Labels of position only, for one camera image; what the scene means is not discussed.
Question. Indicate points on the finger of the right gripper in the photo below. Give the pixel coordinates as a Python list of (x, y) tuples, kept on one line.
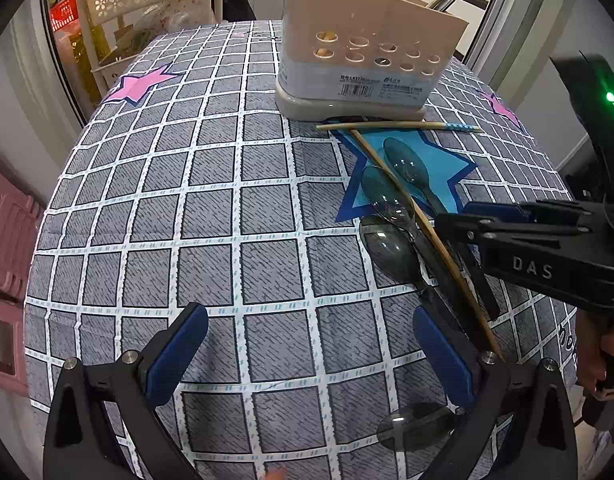
[(502, 212)]

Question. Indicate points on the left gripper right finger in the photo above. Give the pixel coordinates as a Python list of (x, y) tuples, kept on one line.
[(541, 442)]

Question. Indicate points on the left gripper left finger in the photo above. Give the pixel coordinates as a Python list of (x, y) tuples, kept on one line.
[(80, 442)]

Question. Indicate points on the smoky plastic spoon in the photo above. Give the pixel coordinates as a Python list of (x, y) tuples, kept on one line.
[(410, 167), (401, 259), (386, 199), (416, 426)]

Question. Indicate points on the person's right hand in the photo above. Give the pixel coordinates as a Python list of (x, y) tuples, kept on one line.
[(592, 340)]

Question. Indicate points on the beige utensil holder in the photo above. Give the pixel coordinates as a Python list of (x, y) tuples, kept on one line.
[(362, 58)]

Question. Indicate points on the grey checked tablecloth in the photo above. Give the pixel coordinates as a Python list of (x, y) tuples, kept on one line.
[(201, 191)]

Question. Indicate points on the red plastic basket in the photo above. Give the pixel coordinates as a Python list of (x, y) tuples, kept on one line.
[(63, 13)]

